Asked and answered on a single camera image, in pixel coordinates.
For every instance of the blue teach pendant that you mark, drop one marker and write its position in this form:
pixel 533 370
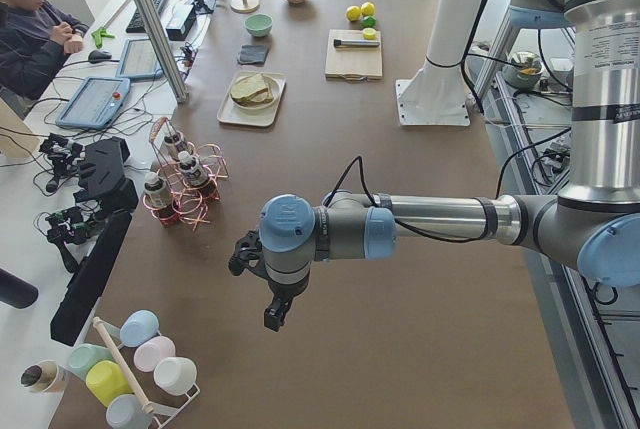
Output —
pixel 95 103
pixel 138 61

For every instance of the bread slice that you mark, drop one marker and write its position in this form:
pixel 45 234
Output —
pixel 263 96
pixel 248 87

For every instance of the green lime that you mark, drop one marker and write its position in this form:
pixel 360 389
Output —
pixel 368 21

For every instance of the yellow lemon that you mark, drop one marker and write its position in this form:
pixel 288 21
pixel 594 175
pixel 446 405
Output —
pixel 367 9
pixel 353 13

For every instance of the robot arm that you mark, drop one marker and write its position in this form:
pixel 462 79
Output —
pixel 591 225

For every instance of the tea bottle left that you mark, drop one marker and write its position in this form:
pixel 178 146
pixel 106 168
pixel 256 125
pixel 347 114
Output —
pixel 174 144

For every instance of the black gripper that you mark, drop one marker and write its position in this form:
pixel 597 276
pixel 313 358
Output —
pixel 285 290

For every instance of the tea bottle front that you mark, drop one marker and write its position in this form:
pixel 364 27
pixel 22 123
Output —
pixel 196 176

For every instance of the white round plate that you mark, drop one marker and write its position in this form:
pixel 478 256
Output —
pixel 275 90

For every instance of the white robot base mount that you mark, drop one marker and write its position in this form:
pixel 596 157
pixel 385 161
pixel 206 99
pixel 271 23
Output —
pixel 436 94

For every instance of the yellow lemon upper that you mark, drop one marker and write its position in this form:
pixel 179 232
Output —
pixel 367 9

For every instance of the seated person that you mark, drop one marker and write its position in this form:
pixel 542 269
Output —
pixel 36 42

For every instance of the tea bottle right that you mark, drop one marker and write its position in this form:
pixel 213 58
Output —
pixel 159 199

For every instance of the aluminium frame post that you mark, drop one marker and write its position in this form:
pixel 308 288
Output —
pixel 161 47

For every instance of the green bowl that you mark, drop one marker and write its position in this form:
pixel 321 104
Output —
pixel 258 25

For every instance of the blue teach pendant far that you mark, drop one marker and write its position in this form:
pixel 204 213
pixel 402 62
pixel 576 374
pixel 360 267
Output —
pixel 138 61

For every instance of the grey folded cloth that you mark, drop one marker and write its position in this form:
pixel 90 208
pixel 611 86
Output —
pixel 253 54

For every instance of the cream rabbit tray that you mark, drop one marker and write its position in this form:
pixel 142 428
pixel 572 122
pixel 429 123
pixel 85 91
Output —
pixel 231 113

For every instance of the bamboo cutting board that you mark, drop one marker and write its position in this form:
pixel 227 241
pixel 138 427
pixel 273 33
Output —
pixel 353 64

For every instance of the tea bottle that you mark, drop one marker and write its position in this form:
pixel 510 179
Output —
pixel 196 176
pixel 174 144
pixel 159 199

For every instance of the copper wire bottle rack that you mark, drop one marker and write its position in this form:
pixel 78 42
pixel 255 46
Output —
pixel 190 205

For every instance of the colourful cup rack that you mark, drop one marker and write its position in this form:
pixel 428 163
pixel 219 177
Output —
pixel 109 371

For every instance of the blue teach pendant near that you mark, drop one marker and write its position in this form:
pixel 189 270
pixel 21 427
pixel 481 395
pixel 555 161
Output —
pixel 95 103

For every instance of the half lemon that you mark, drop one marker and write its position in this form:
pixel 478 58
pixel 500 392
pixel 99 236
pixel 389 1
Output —
pixel 369 34

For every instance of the yellow lemon lower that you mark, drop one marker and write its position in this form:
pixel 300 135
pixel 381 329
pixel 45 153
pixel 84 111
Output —
pixel 353 13

